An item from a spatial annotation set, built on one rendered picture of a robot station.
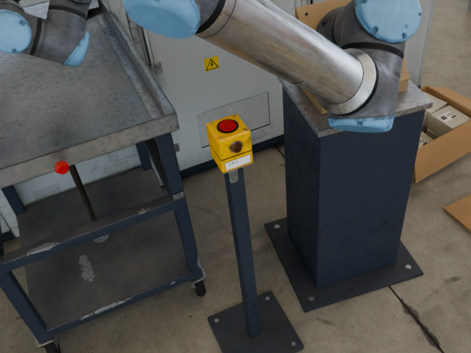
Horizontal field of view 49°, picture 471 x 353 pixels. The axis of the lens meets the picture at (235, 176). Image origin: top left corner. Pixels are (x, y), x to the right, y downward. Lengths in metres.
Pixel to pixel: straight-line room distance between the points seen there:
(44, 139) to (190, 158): 1.06
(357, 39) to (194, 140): 1.20
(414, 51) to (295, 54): 1.76
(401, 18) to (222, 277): 1.18
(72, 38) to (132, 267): 0.89
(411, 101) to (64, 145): 0.93
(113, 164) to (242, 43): 1.44
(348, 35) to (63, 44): 0.66
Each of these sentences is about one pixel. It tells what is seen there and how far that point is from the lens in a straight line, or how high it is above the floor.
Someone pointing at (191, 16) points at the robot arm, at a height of 1.28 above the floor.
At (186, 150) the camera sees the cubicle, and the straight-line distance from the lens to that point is 2.29.
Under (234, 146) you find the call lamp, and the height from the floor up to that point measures 0.88.
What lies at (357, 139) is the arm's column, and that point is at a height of 0.68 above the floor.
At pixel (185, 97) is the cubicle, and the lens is 2.13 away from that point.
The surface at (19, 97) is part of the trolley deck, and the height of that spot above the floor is 0.85.
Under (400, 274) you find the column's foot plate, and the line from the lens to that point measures 2.00.
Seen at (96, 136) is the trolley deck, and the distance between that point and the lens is 1.32.
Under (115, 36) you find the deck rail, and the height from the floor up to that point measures 0.85.
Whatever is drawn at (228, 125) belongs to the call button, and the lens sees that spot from 1.16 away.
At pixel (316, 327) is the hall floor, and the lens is 1.87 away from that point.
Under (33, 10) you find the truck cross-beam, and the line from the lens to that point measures 1.92.
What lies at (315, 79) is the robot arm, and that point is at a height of 1.05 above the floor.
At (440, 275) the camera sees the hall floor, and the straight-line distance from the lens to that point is 2.05.
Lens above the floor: 1.61
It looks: 43 degrees down
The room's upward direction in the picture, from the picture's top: 7 degrees counter-clockwise
